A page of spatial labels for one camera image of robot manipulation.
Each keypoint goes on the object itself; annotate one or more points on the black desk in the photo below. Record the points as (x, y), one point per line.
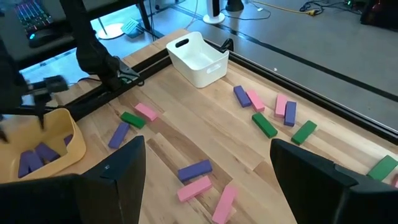
(9, 40)

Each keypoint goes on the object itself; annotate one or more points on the green block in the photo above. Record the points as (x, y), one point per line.
(264, 125)
(383, 168)
(304, 132)
(133, 120)

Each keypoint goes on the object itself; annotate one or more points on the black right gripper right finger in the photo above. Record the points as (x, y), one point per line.
(311, 193)

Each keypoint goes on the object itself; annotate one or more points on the purple block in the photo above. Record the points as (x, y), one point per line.
(195, 170)
(46, 152)
(118, 135)
(28, 161)
(242, 96)
(68, 139)
(290, 113)

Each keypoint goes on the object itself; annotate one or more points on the black table clamp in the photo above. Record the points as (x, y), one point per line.
(228, 45)

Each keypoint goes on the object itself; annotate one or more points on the black round stand base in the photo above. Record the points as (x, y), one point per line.
(234, 5)

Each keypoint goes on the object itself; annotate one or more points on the teal foot pedal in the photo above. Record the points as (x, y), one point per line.
(130, 26)

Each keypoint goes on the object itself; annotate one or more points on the backlit keyboard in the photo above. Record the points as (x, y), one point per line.
(31, 15)

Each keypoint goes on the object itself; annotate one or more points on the white plastic bin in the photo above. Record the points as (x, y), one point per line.
(199, 71)

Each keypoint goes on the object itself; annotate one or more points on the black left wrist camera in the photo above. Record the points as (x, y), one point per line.
(56, 84)

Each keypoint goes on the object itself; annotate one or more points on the black computer mouse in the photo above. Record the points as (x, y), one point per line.
(43, 39)

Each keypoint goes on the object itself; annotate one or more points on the pink block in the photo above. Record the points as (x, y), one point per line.
(145, 111)
(280, 105)
(224, 203)
(255, 100)
(194, 188)

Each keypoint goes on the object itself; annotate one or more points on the white round stand base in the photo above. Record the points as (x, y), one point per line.
(110, 31)

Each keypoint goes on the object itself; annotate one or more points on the white tower fan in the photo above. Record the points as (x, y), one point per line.
(214, 17)

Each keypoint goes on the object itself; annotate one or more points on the yellow plastic bin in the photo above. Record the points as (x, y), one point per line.
(79, 149)

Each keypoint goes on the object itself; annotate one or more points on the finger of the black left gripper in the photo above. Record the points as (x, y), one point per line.
(41, 116)
(2, 133)

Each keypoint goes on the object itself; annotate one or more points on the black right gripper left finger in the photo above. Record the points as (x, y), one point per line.
(118, 186)

